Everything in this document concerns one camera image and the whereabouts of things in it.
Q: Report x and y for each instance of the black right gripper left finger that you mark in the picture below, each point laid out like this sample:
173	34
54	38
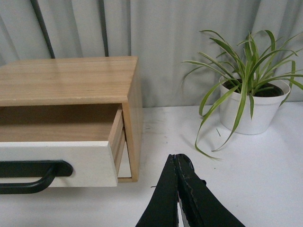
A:
162	210

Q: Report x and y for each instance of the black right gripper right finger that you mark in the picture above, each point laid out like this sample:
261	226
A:
199	207

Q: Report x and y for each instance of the white drawer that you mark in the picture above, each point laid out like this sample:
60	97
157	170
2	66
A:
89	137

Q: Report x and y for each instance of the black drawer handle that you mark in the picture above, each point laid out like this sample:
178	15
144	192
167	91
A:
46	170

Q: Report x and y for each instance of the light wooden drawer cabinet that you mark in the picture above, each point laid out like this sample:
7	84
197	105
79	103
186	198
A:
82	81

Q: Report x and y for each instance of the white plant pot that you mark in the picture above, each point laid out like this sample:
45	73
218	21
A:
264	111

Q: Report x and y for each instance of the green spider plant right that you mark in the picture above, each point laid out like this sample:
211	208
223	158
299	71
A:
249	75

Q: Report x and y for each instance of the grey corrugated backdrop curtain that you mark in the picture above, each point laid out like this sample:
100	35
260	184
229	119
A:
163	34

